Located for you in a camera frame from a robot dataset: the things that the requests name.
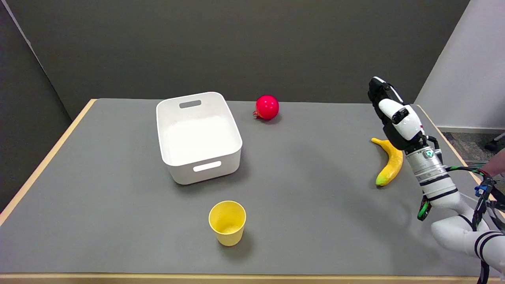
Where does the white plastic storage bin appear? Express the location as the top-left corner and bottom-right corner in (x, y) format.
(156, 92), (243, 185)

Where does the red pomegranate toy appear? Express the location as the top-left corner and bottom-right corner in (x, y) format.
(253, 95), (280, 121)

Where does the yellow plastic cup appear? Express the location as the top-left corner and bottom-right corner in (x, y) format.
(208, 200), (247, 247)

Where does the grey table mat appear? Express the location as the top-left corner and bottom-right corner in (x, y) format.
(0, 98), (501, 275)

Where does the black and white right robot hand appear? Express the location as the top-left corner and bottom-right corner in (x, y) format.
(368, 77), (428, 151)

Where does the yellow banana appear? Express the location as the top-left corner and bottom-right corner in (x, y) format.
(371, 137), (404, 187)

